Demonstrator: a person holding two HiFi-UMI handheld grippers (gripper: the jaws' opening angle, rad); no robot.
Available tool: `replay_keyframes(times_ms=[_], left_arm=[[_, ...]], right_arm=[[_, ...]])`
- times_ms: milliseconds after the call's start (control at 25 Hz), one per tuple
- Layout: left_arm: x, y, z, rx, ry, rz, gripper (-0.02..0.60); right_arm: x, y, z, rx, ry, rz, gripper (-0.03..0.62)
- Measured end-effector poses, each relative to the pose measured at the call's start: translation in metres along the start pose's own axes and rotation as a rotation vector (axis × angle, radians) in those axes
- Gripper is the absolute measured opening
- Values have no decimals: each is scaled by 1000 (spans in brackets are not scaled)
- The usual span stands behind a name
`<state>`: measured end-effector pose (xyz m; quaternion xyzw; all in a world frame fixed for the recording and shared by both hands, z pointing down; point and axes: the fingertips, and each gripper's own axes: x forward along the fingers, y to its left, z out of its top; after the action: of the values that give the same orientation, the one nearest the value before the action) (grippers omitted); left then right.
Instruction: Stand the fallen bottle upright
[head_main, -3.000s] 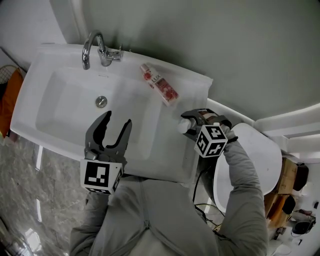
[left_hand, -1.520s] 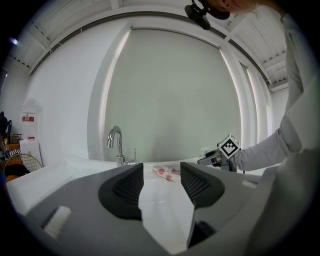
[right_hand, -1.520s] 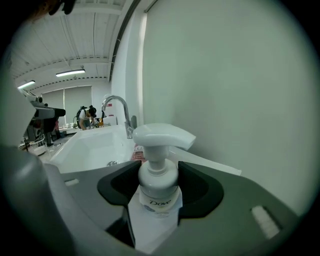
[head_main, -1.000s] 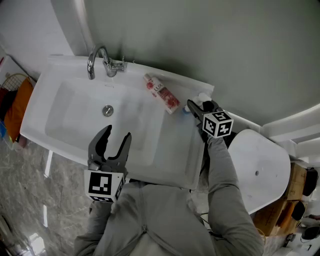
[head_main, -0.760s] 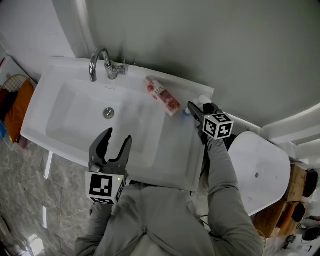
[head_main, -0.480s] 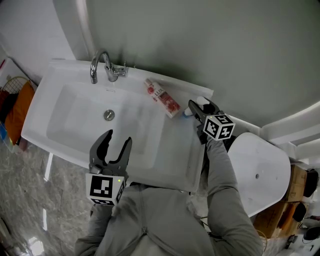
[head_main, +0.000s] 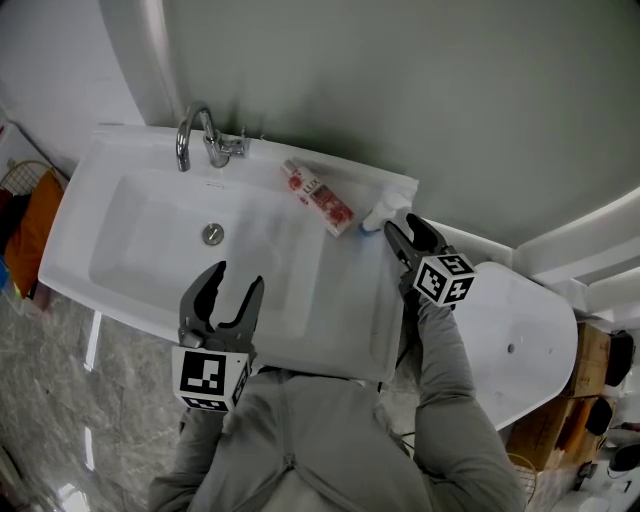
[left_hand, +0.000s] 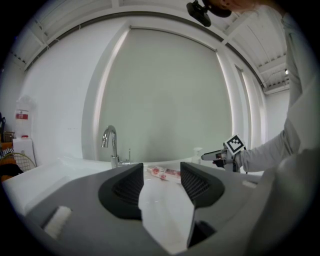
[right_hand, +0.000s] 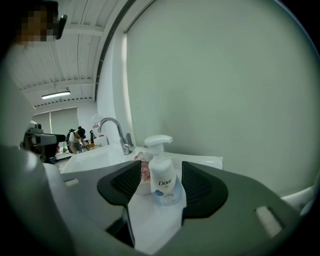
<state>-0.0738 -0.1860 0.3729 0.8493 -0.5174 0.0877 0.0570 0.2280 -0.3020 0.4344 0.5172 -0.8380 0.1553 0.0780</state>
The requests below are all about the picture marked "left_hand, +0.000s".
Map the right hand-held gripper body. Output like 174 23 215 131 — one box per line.
218 134 248 162

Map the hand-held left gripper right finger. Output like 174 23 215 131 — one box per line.
179 161 226 209

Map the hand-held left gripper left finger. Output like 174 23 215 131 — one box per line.
97 162 145 221

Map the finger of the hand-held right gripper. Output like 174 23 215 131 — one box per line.
201 150 220 162

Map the pink printed packet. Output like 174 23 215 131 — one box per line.
146 165 182 184

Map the person's right forearm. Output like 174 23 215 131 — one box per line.
239 117 302 174

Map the white spray bottle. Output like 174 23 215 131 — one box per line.
192 146 204 165

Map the person's right hand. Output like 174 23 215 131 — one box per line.
212 152 243 173

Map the grey roller blind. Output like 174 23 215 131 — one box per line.
98 26 235 163
234 64 252 148

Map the chrome faucet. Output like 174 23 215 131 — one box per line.
101 124 131 170

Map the white washbasin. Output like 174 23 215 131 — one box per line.
1 156 263 252

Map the person's grey jacket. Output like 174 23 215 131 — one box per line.
281 9 320 161

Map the black cloth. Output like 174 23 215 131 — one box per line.
0 163 25 182

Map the water jug red label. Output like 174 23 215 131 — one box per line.
15 94 37 138

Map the striped cloth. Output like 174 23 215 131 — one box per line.
0 147 16 159

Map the person's head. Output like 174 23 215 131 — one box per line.
208 0 261 16

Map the yellow rimmed wire basket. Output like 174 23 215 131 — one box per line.
0 151 37 176

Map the black head camera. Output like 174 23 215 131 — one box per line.
186 0 232 28

